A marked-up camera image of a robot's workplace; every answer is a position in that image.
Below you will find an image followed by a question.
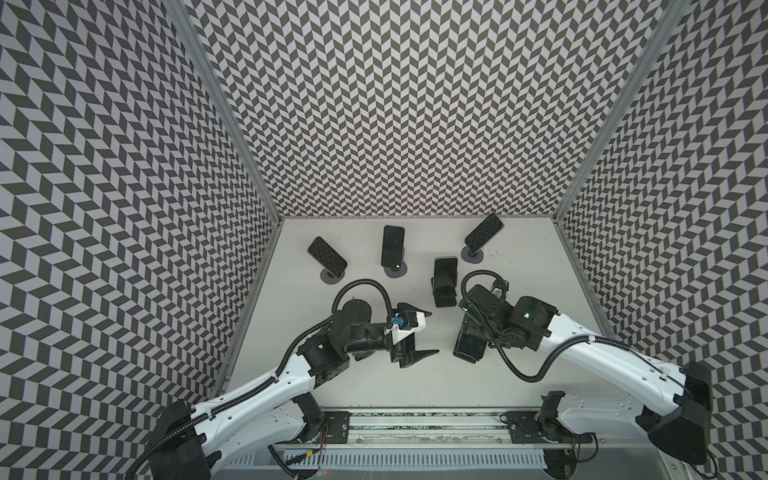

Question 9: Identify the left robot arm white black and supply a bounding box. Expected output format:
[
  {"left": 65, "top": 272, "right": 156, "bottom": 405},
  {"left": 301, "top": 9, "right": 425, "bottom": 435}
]
[{"left": 124, "top": 279, "right": 433, "bottom": 479}]

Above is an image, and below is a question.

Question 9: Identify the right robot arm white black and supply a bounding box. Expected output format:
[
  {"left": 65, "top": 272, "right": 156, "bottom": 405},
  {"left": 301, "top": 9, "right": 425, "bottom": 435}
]
[{"left": 454, "top": 271, "right": 714, "bottom": 466}]

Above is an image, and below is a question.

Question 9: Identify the round grey stand back centre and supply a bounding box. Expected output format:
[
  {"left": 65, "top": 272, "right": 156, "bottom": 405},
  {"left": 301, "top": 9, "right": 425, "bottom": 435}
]
[{"left": 384, "top": 262, "right": 408, "bottom": 279}]

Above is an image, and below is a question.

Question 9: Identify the round grey stand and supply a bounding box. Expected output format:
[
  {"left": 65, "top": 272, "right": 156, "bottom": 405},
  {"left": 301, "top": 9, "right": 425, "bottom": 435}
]
[
  {"left": 320, "top": 269, "right": 344, "bottom": 285},
  {"left": 384, "top": 262, "right": 408, "bottom": 279},
  {"left": 461, "top": 245, "right": 484, "bottom": 264}
]

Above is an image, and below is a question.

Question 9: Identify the black folding stand centre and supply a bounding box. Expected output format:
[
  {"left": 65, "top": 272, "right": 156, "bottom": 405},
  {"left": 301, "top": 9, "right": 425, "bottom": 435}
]
[{"left": 432, "top": 285, "right": 457, "bottom": 308}]

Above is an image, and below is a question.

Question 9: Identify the phone centre on black stand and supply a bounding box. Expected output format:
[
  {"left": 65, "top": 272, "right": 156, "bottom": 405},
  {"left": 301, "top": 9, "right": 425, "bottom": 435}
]
[{"left": 432, "top": 256, "right": 458, "bottom": 290}]

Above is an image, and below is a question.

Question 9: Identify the phone back centre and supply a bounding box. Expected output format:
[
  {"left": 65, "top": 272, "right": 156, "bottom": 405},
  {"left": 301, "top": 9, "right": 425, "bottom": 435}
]
[{"left": 381, "top": 225, "right": 405, "bottom": 270}]

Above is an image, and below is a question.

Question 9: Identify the round grey stand back right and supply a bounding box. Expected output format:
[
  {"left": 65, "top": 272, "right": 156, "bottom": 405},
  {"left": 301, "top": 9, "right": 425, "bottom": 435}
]
[{"left": 461, "top": 245, "right": 484, "bottom": 264}]

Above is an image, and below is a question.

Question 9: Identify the round grey stand back left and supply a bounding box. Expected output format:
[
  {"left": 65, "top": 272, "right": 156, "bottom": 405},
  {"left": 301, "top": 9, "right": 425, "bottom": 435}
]
[{"left": 320, "top": 269, "right": 344, "bottom": 285}]

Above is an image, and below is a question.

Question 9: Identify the phone back right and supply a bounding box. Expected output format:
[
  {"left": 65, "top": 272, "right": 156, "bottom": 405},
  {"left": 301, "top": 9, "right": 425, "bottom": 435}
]
[{"left": 465, "top": 213, "right": 504, "bottom": 254}]

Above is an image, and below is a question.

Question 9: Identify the phone back left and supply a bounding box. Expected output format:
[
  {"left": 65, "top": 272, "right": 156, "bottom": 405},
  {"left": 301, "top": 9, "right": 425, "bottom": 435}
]
[{"left": 307, "top": 236, "right": 348, "bottom": 278}]

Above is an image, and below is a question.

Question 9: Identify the white ventilation grille strip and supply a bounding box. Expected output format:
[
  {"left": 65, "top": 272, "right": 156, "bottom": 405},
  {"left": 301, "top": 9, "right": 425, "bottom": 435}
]
[{"left": 221, "top": 451, "right": 548, "bottom": 470}]

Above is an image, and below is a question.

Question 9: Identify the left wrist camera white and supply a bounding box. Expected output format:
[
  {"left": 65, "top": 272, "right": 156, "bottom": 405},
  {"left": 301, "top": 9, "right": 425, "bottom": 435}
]
[{"left": 392, "top": 313, "right": 426, "bottom": 332}]

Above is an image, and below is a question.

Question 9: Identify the aluminium mounting rail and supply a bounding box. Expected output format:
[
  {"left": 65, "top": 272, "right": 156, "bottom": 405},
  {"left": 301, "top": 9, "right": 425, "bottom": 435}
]
[{"left": 269, "top": 407, "right": 661, "bottom": 451}]

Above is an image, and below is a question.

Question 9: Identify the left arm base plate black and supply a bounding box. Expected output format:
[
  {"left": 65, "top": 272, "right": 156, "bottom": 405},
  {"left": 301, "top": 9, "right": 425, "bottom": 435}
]
[{"left": 314, "top": 410, "right": 352, "bottom": 445}]

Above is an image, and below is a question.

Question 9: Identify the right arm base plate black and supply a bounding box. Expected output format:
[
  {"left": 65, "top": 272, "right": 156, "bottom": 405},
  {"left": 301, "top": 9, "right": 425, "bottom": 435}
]
[{"left": 499, "top": 410, "right": 594, "bottom": 445}]

